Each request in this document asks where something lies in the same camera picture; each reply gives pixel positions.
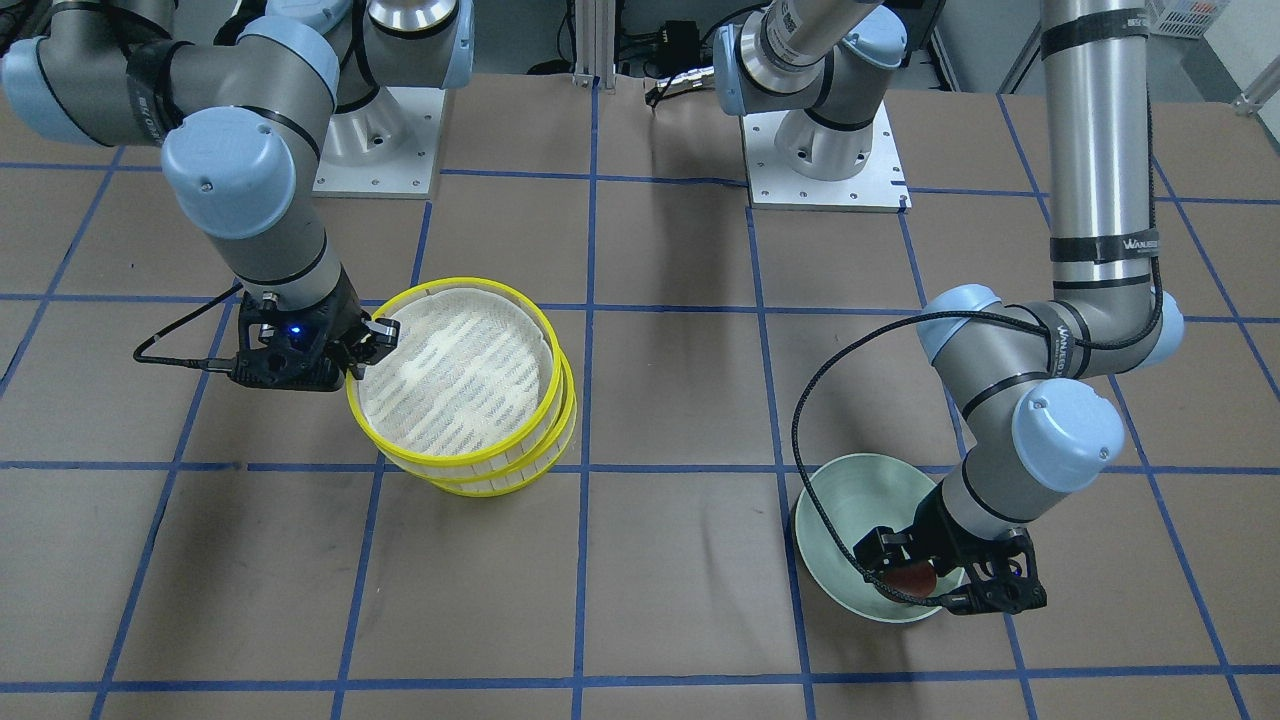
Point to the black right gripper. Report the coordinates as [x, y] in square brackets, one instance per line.
[345, 318]

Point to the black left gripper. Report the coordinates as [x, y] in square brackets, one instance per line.
[937, 532]

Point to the brown half-round bun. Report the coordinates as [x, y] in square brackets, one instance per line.
[919, 579]

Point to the yellow steamer basket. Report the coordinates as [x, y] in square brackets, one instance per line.
[450, 370]
[514, 468]

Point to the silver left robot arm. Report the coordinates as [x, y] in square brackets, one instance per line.
[1018, 373]

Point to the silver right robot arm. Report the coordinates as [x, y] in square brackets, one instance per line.
[241, 126]

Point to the white steamer liner cloth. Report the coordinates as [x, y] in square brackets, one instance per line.
[455, 370]

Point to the mint green plate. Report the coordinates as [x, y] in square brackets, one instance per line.
[858, 492]

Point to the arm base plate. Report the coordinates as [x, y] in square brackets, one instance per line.
[794, 164]
[387, 149]

